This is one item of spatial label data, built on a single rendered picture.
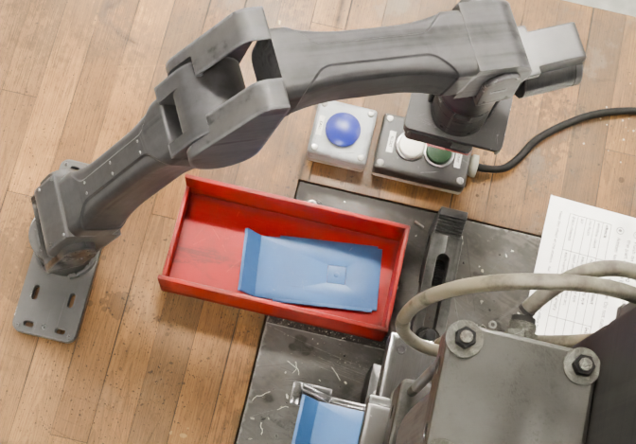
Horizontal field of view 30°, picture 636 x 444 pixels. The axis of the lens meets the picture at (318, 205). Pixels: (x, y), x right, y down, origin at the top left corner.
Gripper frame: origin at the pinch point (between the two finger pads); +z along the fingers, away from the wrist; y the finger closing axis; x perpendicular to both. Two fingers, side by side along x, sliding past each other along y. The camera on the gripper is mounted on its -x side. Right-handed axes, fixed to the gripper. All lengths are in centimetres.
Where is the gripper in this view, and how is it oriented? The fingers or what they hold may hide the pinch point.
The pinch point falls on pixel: (445, 140)
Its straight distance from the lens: 130.5
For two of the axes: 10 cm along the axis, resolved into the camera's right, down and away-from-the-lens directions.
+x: -2.4, 9.3, -2.9
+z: -0.6, 2.8, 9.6
